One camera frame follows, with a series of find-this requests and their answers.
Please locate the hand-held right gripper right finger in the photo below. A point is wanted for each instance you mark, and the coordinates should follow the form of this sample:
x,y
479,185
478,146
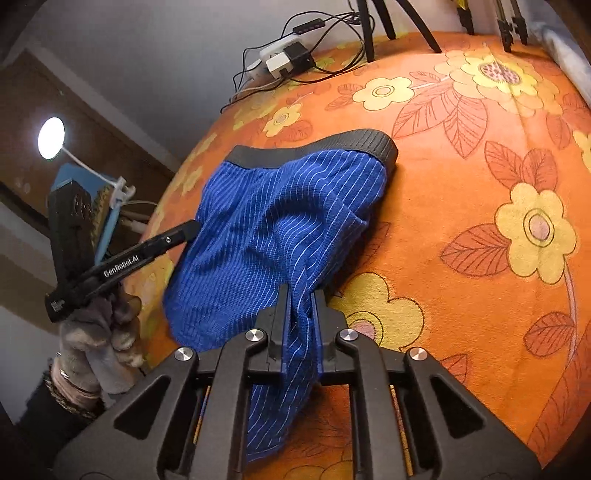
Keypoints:
x,y
321,332

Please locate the white power adapter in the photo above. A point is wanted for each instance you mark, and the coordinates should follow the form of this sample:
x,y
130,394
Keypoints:
x,y
279,64

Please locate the white power strip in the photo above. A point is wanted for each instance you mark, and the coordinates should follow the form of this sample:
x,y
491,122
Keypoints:
x,y
272,50

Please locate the brown wooden door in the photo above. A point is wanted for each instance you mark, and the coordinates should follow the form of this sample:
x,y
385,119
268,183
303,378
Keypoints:
x,y
27,115

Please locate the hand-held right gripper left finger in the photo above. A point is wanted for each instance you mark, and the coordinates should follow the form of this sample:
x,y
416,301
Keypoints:
x,y
282,325

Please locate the grey cloth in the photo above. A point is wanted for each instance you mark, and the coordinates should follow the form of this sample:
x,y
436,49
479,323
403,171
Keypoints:
x,y
563,55

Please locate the black power adapter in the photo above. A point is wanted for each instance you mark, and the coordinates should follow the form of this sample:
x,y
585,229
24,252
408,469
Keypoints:
x,y
299,56

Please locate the black usb hub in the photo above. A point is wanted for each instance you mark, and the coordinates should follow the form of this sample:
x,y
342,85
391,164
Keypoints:
x,y
308,26

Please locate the person's left hand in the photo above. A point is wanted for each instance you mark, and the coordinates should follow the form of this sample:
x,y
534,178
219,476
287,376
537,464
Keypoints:
x,y
99,327

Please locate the white round clip lamp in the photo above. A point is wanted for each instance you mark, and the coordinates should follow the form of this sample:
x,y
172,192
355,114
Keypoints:
x,y
51,137

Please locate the grey metal tripod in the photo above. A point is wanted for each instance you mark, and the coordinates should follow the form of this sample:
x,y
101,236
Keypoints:
x,y
505,23

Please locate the yellow black tripod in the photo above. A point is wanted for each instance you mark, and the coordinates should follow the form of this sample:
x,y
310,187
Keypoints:
x,y
465,14

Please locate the person's left forearm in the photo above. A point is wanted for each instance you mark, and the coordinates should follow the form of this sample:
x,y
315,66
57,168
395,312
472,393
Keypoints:
x,y
60,401

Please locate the black tripod legs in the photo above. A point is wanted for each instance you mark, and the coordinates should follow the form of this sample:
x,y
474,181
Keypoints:
x,y
369,27

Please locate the orange floral blanket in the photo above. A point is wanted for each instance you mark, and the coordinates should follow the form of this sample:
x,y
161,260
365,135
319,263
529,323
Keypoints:
x,y
461,230

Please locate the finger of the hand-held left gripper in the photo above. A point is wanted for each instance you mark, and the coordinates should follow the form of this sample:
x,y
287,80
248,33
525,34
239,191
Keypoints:
x,y
173,235

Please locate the blue board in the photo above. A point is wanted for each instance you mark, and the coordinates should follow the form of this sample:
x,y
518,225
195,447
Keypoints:
x,y
104,203

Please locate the blue striped pants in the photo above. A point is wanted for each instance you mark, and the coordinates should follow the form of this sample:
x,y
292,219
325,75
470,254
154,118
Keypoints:
x,y
277,207

